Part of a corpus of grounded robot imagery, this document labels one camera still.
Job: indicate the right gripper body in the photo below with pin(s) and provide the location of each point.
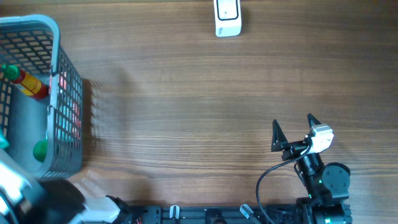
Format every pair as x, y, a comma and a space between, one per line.
293, 149

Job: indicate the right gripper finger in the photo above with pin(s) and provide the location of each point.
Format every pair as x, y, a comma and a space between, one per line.
279, 140
312, 121

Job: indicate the green lid jar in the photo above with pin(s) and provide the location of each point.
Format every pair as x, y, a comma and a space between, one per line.
40, 150

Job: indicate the red sriracha sauce bottle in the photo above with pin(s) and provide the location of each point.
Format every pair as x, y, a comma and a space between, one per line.
25, 82

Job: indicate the green 3M gloves package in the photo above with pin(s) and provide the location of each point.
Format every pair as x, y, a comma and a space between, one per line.
4, 143

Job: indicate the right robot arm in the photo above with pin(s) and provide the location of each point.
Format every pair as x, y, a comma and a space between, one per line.
326, 184

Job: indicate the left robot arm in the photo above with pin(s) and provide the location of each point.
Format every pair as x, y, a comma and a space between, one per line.
24, 199

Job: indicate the white barcode scanner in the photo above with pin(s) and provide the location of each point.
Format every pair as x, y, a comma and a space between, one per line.
228, 21

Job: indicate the grey plastic shopping basket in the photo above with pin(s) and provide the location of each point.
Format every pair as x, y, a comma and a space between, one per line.
32, 43

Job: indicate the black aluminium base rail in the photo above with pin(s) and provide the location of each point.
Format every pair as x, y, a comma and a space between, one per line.
224, 214

